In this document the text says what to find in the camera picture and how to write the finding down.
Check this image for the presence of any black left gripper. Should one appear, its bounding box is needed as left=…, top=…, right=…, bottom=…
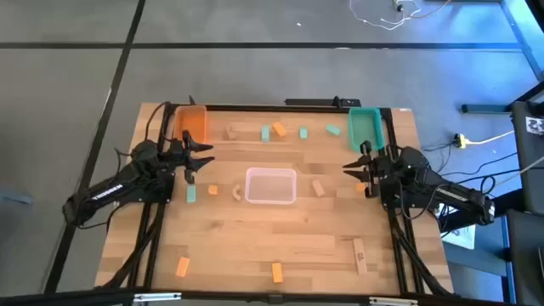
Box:
left=171, top=130, right=216, bottom=185

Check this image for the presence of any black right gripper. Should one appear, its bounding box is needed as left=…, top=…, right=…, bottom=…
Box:
left=342, top=140, right=394, bottom=200

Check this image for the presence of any orange plastic bin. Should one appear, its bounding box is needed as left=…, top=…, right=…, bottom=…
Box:
left=173, top=105, right=209, bottom=145

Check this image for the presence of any teal plastic bin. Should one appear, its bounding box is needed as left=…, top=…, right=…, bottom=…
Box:
left=347, top=106, right=387, bottom=153

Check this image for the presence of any clear plastic bin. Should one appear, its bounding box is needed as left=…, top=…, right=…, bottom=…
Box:
left=245, top=167, right=298, bottom=206

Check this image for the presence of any long natural wood plank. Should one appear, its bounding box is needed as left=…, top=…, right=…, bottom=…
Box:
left=352, top=237, right=369, bottom=276

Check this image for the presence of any white paper sheet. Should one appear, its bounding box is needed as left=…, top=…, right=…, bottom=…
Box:
left=441, top=223, right=477, bottom=251

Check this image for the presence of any dark teal floor bar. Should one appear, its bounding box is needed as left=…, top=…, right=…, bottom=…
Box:
left=461, top=103, right=513, bottom=115

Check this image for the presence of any black case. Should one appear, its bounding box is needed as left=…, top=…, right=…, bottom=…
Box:
left=511, top=80, right=544, bottom=216

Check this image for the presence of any white marker tag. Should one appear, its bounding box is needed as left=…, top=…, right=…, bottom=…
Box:
left=525, top=116, right=544, bottom=136

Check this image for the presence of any dark grey cabinet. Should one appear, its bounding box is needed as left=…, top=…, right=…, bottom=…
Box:
left=505, top=207, right=544, bottom=306

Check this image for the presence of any black aluminium table frame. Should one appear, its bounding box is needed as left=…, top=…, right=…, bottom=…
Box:
left=0, top=100, right=544, bottom=306

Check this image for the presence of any black floor cable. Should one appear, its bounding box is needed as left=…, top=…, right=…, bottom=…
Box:
left=422, top=142, right=524, bottom=193

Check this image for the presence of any pale yellow cable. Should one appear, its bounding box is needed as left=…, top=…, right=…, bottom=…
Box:
left=465, top=129, right=516, bottom=145

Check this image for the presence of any white floor cable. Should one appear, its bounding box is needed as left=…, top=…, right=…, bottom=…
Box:
left=348, top=0, right=426, bottom=31

